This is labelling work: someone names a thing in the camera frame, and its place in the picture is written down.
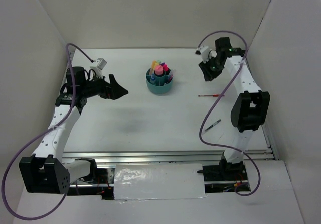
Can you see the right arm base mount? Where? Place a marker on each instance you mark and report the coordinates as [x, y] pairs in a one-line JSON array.
[[218, 181]]

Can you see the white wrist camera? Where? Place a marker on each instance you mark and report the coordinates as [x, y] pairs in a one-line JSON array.
[[205, 52], [97, 66]]

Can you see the blue cap spray bottle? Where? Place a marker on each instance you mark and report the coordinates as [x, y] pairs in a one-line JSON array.
[[153, 79]]

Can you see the yellow highlighter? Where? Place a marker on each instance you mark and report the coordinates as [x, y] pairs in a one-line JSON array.
[[153, 67]]

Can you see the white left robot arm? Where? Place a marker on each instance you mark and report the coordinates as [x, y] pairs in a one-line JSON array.
[[44, 171]]

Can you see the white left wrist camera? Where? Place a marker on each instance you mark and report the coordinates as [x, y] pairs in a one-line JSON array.
[[97, 66]]

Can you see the teal round organizer container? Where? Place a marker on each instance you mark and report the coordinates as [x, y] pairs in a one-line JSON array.
[[159, 88]]

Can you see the aluminium table frame rail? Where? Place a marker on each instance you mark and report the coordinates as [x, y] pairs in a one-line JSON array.
[[142, 126]]

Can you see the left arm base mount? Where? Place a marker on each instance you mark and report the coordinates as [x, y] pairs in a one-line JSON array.
[[101, 184]]

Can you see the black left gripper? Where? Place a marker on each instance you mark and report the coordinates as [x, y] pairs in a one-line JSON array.
[[114, 91]]

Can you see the pink bottle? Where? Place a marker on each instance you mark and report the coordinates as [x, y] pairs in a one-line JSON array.
[[159, 71]]

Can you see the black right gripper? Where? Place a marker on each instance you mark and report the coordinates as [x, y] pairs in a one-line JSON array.
[[208, 75]]

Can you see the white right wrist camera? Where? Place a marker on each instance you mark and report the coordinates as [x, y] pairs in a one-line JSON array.
[[205, 52]]

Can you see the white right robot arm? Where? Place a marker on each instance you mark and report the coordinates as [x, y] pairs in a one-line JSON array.
[[250, 108]]

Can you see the black gel pen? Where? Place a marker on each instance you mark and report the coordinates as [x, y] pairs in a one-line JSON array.
[[212, 125]]

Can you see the red gel pen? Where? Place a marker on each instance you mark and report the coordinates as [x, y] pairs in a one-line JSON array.
[[213, 95]]

